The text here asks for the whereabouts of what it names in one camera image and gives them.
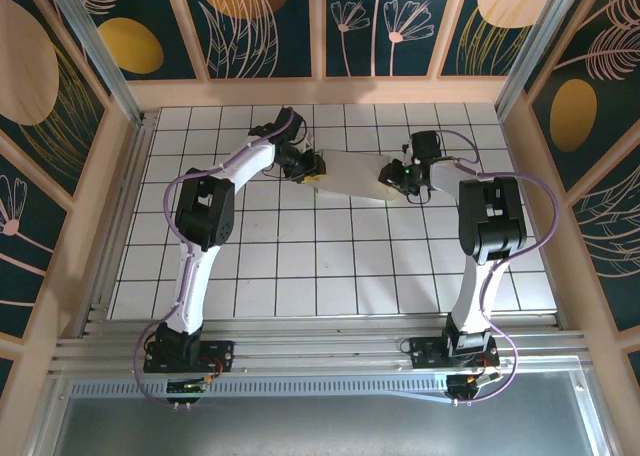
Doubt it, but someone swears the white paper box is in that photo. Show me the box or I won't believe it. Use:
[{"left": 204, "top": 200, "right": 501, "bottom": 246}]
[{"left": 313, "top": 148, "right": 401, "bottom": 203}]

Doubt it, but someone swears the grey metal sheet panel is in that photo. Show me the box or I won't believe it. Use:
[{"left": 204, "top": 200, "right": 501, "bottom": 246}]
[{"left": 49, "top": 370, "right": 601, "bottom": 456}]

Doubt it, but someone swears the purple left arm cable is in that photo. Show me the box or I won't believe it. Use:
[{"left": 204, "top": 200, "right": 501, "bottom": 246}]
[{"left": 133, "top": 106, "right": 306, "bottom": 407}]

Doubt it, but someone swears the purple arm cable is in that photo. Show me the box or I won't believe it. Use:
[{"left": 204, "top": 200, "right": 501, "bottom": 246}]
[
  {"left": 437, "top": 129, "right": 559, "bottom": 407},
  {"left": 133, "top": 106, "right": 306, "bottom": 407}
]

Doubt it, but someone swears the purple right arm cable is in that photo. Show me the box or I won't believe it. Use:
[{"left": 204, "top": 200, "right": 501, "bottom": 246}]
[{"left": 437, "top": 129, "right": 559, "bottom": 407}]

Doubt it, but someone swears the aluminium rail frame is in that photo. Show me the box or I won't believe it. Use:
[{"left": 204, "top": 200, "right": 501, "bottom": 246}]
[{"left": 49, "top": 313, "right": 589, "bottom": 377}]

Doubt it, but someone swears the aluminium corner post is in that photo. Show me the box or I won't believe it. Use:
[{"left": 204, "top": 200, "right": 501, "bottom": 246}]
[
  {"left": 39, "top": 0, "right": 145, "bottom": 126},
  {"left": 494, "top": 0, "right": 584, "bottom": 122}
]

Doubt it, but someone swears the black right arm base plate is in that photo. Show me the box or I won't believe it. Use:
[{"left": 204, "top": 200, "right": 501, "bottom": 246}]
[{"left": 409, "top": 336, "right": 501, "bottom": 370}]

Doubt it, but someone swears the aluminium side rail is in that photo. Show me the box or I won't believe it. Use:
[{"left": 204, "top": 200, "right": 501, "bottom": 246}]
[{"left": 79, "top": 115, "right": 161, "bottom": 337}]

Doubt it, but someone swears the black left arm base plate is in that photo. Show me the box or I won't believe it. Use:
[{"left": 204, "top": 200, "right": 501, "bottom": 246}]
[{"left": 142, "top": 339, "right": 236, "bottom": 375}]

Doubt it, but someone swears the slotted grey cable duct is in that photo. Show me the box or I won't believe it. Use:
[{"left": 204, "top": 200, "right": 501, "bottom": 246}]
[{"left": 69, "top": 378, "right": 451, "bottom": 401}]

